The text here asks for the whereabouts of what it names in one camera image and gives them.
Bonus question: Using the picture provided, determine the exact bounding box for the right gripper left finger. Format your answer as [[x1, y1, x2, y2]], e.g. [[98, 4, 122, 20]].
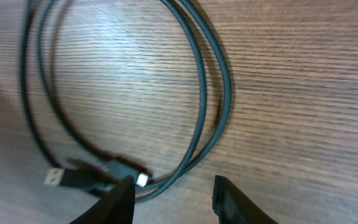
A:
[[70, 175, 135, 224]]

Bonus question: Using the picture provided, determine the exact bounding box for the black usb cable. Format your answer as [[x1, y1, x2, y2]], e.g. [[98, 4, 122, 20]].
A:
[[19, 0, 232, 203]]

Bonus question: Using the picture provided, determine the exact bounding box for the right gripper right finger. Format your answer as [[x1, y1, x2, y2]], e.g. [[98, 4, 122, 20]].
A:
[[212, 175, 278, 224]]

